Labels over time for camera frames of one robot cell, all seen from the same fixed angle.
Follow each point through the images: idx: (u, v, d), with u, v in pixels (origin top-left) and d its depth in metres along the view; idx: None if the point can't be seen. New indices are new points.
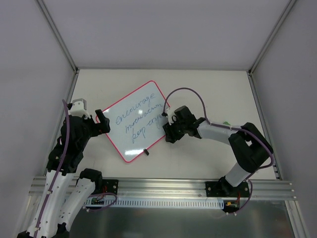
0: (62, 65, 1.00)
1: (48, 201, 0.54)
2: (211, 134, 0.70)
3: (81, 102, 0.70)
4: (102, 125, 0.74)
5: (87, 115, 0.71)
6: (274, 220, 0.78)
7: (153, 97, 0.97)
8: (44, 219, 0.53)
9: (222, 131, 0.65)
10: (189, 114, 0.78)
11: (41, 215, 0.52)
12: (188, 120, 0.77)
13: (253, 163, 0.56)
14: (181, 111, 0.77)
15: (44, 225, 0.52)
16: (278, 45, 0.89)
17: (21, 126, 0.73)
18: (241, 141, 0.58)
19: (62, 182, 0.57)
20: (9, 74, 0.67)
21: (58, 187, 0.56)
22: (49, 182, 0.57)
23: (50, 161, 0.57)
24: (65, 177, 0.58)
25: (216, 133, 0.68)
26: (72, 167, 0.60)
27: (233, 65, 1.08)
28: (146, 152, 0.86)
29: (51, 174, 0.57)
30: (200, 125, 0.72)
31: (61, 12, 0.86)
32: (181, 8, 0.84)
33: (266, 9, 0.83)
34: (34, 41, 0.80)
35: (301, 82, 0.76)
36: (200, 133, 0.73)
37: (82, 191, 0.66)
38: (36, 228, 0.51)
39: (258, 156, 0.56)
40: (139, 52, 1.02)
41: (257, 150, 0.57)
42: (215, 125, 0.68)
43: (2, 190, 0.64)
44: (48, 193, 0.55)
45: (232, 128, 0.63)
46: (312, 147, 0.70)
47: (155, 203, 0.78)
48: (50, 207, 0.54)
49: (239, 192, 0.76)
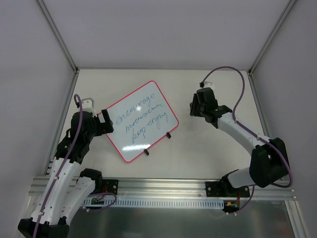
0: (62, 65, 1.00)
1: (55, 185, 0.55)
2: (230, 131, 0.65)
3: (90, 100, 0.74)
4: (106, 125, 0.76)
5: (94, 114, 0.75)
6: (274, 220, 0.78)
7: (153, 97, 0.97)
8: (49, 204, 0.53)
9: (247, 137, 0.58)
10: (212, 98, 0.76)
11: (46, 200, 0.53)
12: (209, 104, 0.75)
13: (267, 182, 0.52)
14: (204, 94, 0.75)
15: (49, 210, 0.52)
16: (277, 46, 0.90)
17: (21, 125, 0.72)
18: (264, 157, 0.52)
19: (69, 170, 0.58)
20: (10, 74, 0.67)
21: (65, 173, 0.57)
22: (56, 168, 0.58)
23: (59, 150, 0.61)
24: (73, 164, 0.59)
25: (237, 132, 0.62)
26: (79, 157, 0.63)
27: (233, 65, 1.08)
28: (146, 152, 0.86)
29: (59, 161, 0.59)
30: (223, 117, 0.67)
31: (61, 12, 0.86)
32: (182, 8, 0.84)
33: (267, 10, 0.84)
34: (34, 40, 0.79)
35: (300, 82, 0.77)
36: (219, 123, 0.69)
37: (83, 188, 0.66)
38: (40, 212, 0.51)
39: (274, 176, 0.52)
40: (140, 51, 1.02)
41: (275, 168, 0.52)
42: (239, 124, 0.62)
43: (2, 190, 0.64)
44: (55, 178, 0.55)
45: (260, 138, 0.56)
46: (312, 146, 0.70)
47: (155, 203, 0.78)
48: (56, 192, 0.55)
49: (239, 192, 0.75)
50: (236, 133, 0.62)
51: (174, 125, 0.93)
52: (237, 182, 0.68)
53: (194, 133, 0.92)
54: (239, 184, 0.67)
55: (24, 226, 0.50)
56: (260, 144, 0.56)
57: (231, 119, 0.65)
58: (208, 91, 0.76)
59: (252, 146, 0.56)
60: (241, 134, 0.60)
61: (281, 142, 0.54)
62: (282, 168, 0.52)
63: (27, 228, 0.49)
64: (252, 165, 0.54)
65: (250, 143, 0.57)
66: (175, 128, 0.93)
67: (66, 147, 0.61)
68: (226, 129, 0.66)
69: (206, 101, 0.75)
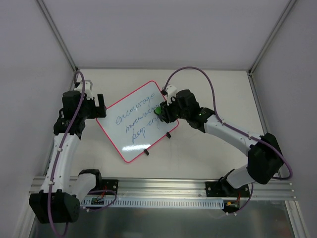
0: (62, 65, 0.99)
1: (60, 155, 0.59)
2: (219, 133, 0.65)
3: (89, 83, 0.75)
4: (100, 110, 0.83)
5: (90, 96, 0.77)
6: (274, 220, 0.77)
7: (153, 97, 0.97)
8: (57, 174, 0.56)
9: (238, 137, 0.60)
10: (194, 102, 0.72)
11: (54, 170, 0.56)
12: (191, 108, 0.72)
13: (267, 177, 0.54)
14: (185, 99, 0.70)
15: (59, 179, 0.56)
16: (277, 46, 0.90)
17: (21, 125, 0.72)
18: (261, 155, 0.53)
19: (71, 142, 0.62)
20: (11, 74, 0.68)
21: (68, 145, 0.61)
22: (58, 143, 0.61)
23: (57, 127, 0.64)
24: (74, 136, 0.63)
25: (227, 135, 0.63)
26: (78, 132, 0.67)
27: (233, 66, 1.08)
28: (146, 152, 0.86)
29: (59, 137, 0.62)
30: (209, 121, 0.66)
31: (61, 12, 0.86)
32: (182, 9, 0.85)
33: (266, 10, 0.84)
34: (34, 40, 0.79)
35: (300, 82, 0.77)
36: (206, 128, 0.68)
37: (84, 176, 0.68)
38: (50, 182, 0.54)
39: (273, 169, 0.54)
40: (140, 51, 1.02)
41: (271, 162, 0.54)
42: (228, 126, 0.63)
43: (2, 190, 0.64)
44: (59, 150, 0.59)
45: (251, 137, 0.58)
46: (312, 146, 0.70)
47: (155, 203, 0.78)
48: (62, 163, 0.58)
49: (239, 192, 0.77)
50: (225, 136, 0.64)
51: (174, 125, 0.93)
52: (236, 182, 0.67)
53: (194, 133, 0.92)
54: (240, 184, 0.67)
55: (36, 201, 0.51)
56: (253, 143, 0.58)
57: (218, 122, 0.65)
58: (188, 95, 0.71)
59: (246, 146, 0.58)
60: (232, 135, 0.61)
61: (272, 136, 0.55)
62: (278, 160, 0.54)
63: (40, 202, 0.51)
64: (250, 165, 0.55)
65: (243, 143, 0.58)
66: (175, 128, 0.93)
67: (63, 124, 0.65)
68: (214, 132, 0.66)
69: (188, 107, 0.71)
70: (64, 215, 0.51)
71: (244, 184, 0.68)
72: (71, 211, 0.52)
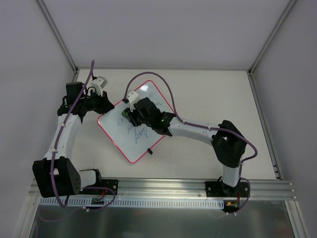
0: (62, 65, 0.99)
1: (64, 130, 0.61)
2: (184, 133, 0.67)
3: (102, 81, 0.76)
4: (107, 104, 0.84)
5: (100, 93, 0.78)
6: (275, 220, 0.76)
7: (153, 96, 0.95)
8: (61, 144, 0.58)
9: (201, 131, 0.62)
10: (155, 109, 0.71)
11: (58, 141, 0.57)
12: (154, 116, 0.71)
13: (236, 160, 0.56)
14: (146, 108, 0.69)
15: (62, 148, 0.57)
16: (277, 46, 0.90)
17: (21, 125, 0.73)
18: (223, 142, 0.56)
19: (74, 120, 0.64)
20: (12, 74, 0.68)
21: (71, 122, 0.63)
22: (61, 121, 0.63)
23: (61, 108, 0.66)
24: (76, 116, 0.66)
25: (191, 133, 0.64)
26: (80, 116, 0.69)
27: (233, 65, 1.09)
28: (150, 152, 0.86)
29: (62, 116, 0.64)
30: (172, 124, 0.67)
31: (61, 12, 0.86)
32: (182, 9, 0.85)
33: (266, 11, 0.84)
34: (34, 39, 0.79)
35: (300, 82, 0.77)
36: (172, 131, 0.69)
37: (84, 171, 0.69)
38: (54, 149, 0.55)
39: (238, 150, 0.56)
40: (139, 51, 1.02)
41: (236, 145, 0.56)
42: (189, 124, 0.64)
43: (3, 190, 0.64)
44: (62, 125, 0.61)
45: (211, 128, 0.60)
46: (311, 146, 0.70)
47: (154, 203, 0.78)
48: (65, 135, 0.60)
49: (239, 192, 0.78)
50: (190, 134, 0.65)
51: None
52: (231, 178, 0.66)
53: None
54: (234, 180, 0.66)
55: (39, 169, 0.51)
56: (214, 133, 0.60)
57: (179, 123, 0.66)
58: (148, 104, 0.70)
59: (209, 138, 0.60)
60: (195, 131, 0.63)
61: (227, 122, 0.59)
62: (240, 142, 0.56)
63: (43, 169, 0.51)
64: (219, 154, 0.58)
65: (205, 136, 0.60)
66: None
67: (67, 106, 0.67)
68: (181, 134, 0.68)
69: (149, 115, 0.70)
70: (66, 183, 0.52)
71: (239, 178, 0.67)
72: (72, 180, 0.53)
